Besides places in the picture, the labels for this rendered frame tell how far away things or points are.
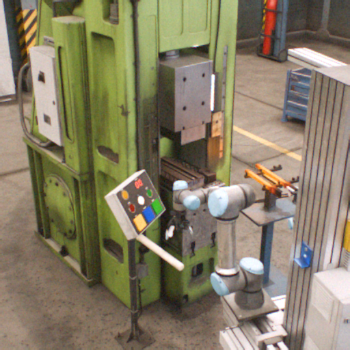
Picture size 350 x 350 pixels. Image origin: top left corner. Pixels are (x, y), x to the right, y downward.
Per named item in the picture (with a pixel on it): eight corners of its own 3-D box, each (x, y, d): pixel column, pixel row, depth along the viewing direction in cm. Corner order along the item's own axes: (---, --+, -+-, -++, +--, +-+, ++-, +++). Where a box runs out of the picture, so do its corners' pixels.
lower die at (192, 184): (204, 186, 362) (204, 174, 358) (180, 195, 350) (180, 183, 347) (165, 165, 391) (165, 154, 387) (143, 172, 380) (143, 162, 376)
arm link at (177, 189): (178, 187, 279) (170, 181, 286) (177, 206, 284) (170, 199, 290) (191, 184, 282) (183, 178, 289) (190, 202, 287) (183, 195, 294)
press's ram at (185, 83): (221, 119, 349) (223, 58, 332) (174, 132, 328) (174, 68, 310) (180, 102, 379) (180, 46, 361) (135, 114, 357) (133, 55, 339)
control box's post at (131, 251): (139, 339, 360) (133, 198, 312) (134, 342, 358) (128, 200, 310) (136, 336, 362) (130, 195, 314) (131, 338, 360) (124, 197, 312)
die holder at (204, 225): (223, 238, 385) (225, 182, 366) (182, 257, 364) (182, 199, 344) (174, 208, 425) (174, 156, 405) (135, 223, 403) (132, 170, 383)
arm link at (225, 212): (247, 293, 258) (247, 189, 239) (221, 303, 252) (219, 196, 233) (234, 281, 268) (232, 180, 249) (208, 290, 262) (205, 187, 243)
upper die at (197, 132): (205, 137, 346) (205, 123, 342) (181, 145, 335) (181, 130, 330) (165, 119, 375) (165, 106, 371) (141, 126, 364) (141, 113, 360)
